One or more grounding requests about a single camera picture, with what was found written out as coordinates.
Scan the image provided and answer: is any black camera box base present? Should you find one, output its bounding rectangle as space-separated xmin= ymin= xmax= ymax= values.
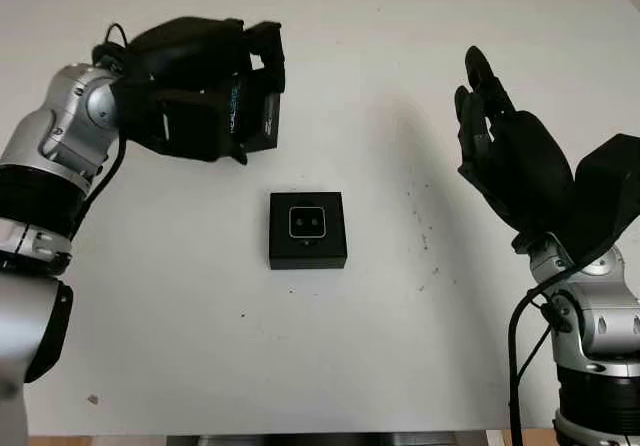
xmin=268 ymin=191 xmax=347 ymax=271

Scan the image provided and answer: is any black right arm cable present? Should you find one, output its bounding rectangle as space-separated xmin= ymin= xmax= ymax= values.
xmin=507 ymin=260 xmax=581 ymax=446

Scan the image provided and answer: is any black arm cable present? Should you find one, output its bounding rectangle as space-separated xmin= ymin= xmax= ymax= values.
xmin=507 ymin=260 xmax=581 ymax=446
xmin=79 ymin=22 xmax=132 ymax=217

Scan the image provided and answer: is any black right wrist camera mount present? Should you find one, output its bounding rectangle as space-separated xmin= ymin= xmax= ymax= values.
xmin=567 ymin=134 xmax=640 ymax=267

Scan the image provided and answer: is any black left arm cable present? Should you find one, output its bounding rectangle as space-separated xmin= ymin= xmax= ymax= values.
xmin=79 ymin=22 xmax=132 ymax=217

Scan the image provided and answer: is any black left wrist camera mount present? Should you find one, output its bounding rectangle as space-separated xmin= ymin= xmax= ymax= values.
xmin=117 ymin=78 xmax=225 ymax=165

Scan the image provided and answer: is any dark grey robot torso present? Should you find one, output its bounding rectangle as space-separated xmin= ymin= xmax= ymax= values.
xmin=167 ymin=433 xmax=486 ymax=446

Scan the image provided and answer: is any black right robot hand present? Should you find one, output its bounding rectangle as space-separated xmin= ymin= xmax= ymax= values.
xmin=454 ymin=45 xmax=575 ymax=247

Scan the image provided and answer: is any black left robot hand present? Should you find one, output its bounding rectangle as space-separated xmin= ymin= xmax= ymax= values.
xmin=122 ymin=15 xmax=287 ymax=167

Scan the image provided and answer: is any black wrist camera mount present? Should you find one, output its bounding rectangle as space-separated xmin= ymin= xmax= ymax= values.
xmin=117 ymin=78 xmax=225 ymax=165
xmin=567 ymin=134 xmax=640 ymax=267

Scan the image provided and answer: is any black printed box lid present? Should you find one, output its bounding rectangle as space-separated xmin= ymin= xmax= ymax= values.
xmin=227 ymin=73 xmax=281 ymax=155

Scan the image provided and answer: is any small silver depth camera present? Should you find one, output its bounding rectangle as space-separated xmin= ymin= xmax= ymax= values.
xmin=288 ymin=205 xmax=327 ymax=240

